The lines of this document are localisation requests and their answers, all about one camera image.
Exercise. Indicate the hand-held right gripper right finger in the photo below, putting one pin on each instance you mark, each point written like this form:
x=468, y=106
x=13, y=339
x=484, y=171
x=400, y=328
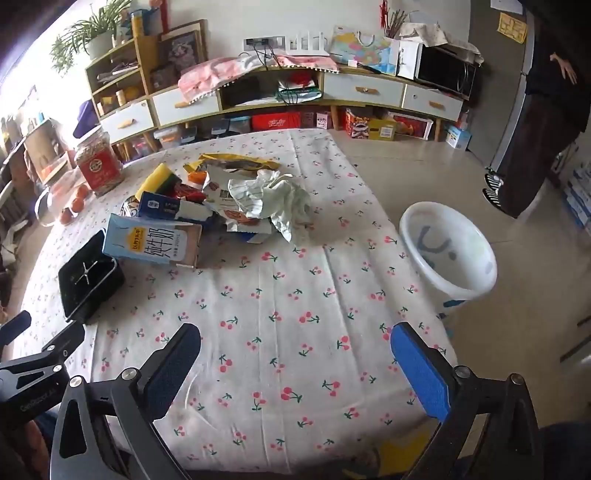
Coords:
x=421, y=374

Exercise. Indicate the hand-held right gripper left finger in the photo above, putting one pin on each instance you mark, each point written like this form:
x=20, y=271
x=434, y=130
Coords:
x=170, y=371

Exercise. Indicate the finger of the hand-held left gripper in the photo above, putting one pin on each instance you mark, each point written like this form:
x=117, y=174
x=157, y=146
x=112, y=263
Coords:
x=64, y=342
x=16, y=326

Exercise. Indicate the white plastic bin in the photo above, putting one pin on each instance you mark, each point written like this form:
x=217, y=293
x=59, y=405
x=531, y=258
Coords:
x=450, y=272

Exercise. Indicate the large blue milk carton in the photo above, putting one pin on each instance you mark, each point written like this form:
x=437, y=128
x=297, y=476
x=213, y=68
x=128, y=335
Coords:
x=152, y=240

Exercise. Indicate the cartoon face drink can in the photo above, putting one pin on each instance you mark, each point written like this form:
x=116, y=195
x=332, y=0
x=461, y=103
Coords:
x=129, y=206

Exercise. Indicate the small blue drink carton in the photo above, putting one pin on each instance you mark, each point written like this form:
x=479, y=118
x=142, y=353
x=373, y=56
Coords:
x=157, y=206

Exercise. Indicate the orange white snack wrapper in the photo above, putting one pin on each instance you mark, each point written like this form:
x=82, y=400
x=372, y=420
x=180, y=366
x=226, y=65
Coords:
x=240, y=220

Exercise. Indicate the yellow sponge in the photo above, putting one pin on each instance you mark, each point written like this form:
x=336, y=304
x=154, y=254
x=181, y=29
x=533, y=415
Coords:
x=159, y=177

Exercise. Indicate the white paper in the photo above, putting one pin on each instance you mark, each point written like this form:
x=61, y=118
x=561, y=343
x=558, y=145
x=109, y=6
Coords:
x=272, y=198

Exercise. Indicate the yellow snack wrapper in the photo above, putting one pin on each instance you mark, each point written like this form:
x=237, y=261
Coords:
x=231, y=158

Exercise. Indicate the tangerine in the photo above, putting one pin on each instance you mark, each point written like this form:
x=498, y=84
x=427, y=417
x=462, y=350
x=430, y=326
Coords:
x=66, y=215
x=75, y=204
x=82, y=190

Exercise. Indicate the clear plastic tray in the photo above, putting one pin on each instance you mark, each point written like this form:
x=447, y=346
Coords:
x=48, y=203

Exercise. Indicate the cherry print tablecloth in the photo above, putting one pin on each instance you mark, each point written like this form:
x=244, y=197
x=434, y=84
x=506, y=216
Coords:
x=277, y=300

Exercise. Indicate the clear jar with red label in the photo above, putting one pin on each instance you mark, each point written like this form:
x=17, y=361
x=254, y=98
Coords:
x=97, y=168

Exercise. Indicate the purple bag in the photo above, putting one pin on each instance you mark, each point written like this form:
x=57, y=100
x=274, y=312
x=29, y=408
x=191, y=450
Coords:
x=85, y=117

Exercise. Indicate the clear plastic storage boxes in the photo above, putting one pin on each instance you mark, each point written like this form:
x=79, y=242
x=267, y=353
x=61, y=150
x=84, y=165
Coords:
x=175, y=136

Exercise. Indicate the stack of white blue cartons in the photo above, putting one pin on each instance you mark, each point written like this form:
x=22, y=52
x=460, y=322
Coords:
x=577, y=194

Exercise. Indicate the blue white box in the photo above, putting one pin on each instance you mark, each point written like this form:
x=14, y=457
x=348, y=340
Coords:
x=457, y=137

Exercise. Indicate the yellow cardboard carton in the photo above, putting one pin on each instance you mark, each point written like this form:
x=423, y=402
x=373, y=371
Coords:
x=381, y=129

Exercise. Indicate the red gift box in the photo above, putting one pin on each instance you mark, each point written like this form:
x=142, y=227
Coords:
x=411, y=124

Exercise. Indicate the colourful snack box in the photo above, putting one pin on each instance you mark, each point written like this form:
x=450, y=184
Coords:
x=358, y=124

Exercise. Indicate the red cardboard box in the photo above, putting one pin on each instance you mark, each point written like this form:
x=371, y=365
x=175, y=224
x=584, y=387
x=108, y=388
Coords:
x=274, y=121

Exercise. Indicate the potted green plant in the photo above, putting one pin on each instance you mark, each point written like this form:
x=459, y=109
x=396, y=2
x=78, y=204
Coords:
x=99, y=44

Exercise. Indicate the wooden shelf unit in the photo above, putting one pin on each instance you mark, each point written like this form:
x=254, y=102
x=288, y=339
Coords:
x=147, y=55

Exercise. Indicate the pink cloth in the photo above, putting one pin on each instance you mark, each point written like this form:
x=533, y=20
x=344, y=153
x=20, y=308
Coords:
x=207, y=74

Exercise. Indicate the green white bag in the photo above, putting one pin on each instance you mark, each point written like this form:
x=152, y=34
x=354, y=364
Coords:
x=300, y=90

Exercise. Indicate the framed picture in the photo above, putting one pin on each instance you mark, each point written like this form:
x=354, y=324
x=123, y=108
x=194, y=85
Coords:
x=184, y=50

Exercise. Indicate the map print paper bag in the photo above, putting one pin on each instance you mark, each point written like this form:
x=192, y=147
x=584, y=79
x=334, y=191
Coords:
x=364, y=48

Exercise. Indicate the beige cloth cover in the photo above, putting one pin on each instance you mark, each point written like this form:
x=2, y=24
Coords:
x=429, y=32

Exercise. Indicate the grey power strip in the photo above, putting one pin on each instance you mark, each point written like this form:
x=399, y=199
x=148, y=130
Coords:
x=263, y=42

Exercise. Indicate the yellow paper notice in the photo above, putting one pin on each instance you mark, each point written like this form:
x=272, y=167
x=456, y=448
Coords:
x=512, y=27

